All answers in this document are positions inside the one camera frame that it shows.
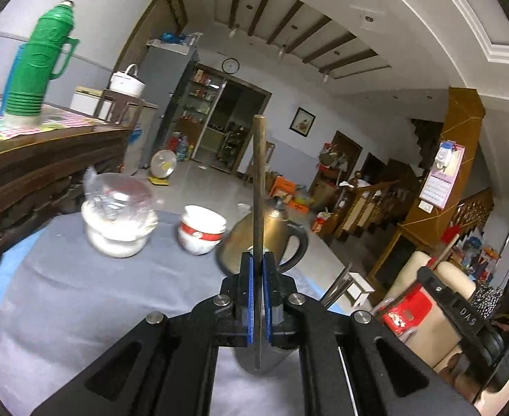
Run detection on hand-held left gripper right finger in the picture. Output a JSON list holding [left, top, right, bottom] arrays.
[[261, 253, 476, 416]]

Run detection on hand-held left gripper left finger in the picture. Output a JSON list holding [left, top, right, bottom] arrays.
[[31, 251, 255, 416]]

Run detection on grey metal chopstick holder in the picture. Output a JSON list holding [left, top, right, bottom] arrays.
[[234, 342, 303, 377]]

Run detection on beige sofa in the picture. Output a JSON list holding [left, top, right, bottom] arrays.
[[384, 251, 476, 369]]

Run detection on gold electric kettle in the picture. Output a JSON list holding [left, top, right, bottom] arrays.
[[217, 197, 311, 278]]

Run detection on red plastic stool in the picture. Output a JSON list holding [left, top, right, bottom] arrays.
[[373, 286, 433, 343]]

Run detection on red banded ceramic bowl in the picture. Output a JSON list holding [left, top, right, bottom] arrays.
[[178, 221, 226, 243]]

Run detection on plain white ceramic bowl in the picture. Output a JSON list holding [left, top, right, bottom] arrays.
[[183, 205, 228, 232]]

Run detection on small white stool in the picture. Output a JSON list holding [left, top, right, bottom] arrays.
[[347, 272, 374, 308]]

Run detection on orange cardboard box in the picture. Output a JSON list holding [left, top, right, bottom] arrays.
[[272, 175, 298, 198]]

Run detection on wooden stair railing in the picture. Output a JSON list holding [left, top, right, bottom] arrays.
[[324, 173, 411, 243]]

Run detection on high-backed wooden chair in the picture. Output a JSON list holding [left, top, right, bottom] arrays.
[[246, 141, 277, 183]]

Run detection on grey towel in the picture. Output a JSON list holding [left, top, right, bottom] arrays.
[[0, 210, 355, 416]]

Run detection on large blue water bottle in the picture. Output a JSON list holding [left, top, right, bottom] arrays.
[[174, 136, 194, 161]]

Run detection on clear plastic bag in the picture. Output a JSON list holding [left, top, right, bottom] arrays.
[[82, 167, 157, 235]]

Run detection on wooden pillar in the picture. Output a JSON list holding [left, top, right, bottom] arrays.
[[399, 88, 485, 235]]

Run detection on glass display cabinet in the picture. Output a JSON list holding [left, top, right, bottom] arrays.
[[174, 67, 227, 161]]

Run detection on grey refrigerator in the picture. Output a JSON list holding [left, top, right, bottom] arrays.
[[139, 43, 198, 170]]

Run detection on carved dark wooden cabinet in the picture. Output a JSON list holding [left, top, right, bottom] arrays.
[[0, 93, 138, 269]]

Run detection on blue tablecloth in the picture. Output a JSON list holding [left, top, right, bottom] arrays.
[[0, 234, 42, 330]]

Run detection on white lidded pot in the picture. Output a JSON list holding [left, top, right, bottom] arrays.
[[109, 64, 146, 98]]

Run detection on checked cloth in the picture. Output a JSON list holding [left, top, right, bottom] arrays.
[[0, 95, 103, 144]]

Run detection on green thermos flask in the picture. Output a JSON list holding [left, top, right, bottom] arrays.
[[0, 0, 80, 128]]

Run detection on wall calendar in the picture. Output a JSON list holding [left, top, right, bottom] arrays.
[[419, 140, 466, 210]]

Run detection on framed wall picture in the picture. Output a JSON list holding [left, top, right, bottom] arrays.
[[290, 107, 316, 138]]

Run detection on brown wooden chair frame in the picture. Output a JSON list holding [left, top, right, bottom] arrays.
[[94, 89, 144, 127]]

